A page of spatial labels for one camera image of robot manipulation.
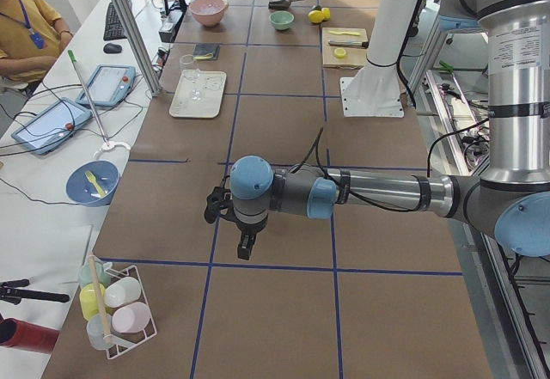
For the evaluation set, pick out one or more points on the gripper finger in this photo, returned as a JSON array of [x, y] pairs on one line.
[[244, 247], [255, 238]]

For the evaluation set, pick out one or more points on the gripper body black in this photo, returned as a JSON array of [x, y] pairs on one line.
[[246, 229]]

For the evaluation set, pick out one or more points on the green ceramic bowl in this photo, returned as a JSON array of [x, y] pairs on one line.
[[281, 20]]

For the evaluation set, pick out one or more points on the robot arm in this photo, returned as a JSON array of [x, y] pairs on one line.
[[508, 202]]

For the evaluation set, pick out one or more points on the metal ice scoop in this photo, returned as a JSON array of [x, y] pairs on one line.
[[281, 4]]

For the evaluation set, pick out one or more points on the pink bowl with ice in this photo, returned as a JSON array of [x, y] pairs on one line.
[[208, 12]]

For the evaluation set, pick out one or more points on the blue plastic bowl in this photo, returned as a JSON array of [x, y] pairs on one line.
[[83, 193]]

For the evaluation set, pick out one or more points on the yellow lemon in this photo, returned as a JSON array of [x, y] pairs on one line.
[[316, 16], [326, 13]]

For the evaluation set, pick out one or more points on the wooden cutting board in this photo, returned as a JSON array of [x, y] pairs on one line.
[[344, 47]]

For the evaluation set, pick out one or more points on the half lemon slice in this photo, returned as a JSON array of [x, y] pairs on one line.
[[340, 52]]

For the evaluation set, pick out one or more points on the yellow plastic knife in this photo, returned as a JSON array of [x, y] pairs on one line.
[[350, 33]]

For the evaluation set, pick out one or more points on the grey folded cloth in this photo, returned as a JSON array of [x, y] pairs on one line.
[[206, 51]]

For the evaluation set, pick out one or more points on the clear wine glass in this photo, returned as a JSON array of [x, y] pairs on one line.
[[191, 69]]

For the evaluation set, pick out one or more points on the white plastic cup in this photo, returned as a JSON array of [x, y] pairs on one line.
[[124, 291]]

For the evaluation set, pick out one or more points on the cream serving tray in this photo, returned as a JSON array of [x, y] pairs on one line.
[[211, 84]]

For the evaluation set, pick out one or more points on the green plastic cup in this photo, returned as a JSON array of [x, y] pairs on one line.
[[85, 275]]

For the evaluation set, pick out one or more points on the yellow plastic cup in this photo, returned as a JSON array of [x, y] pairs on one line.
[[88, 301]]

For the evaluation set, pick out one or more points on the black keyboard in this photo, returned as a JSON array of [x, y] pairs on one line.
[[113, 29]]

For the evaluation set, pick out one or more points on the clear plastic cup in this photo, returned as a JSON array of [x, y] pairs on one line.
[[95, 332]]

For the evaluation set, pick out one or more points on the yellow plastic fork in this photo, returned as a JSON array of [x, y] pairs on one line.
[[94, 182]]

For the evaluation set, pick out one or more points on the black computer mouse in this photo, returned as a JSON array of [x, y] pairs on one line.
[[112, 48]]

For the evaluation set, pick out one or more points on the far teach pendant tablet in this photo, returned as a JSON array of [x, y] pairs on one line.
[[110, 84]]

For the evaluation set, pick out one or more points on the teach pendant tablet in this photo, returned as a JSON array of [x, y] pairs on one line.
[[110, 84], [52, 127]]

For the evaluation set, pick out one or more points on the near teach pendant tablet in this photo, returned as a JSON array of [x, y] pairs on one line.
[[52, 127]]

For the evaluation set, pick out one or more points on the black tripod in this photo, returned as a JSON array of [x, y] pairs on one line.
[[14, 291]]

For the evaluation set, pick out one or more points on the seated person yellow shirt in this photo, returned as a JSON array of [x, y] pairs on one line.
[[33, 35]]

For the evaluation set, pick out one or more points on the red cylinder bottle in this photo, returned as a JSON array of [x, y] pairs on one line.
[[27, 336]]

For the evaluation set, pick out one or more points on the aluminium frame post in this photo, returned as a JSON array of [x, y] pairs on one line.
[[137, 46]]

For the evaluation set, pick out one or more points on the white wire cup rack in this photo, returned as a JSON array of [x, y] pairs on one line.
[[122, 342]]

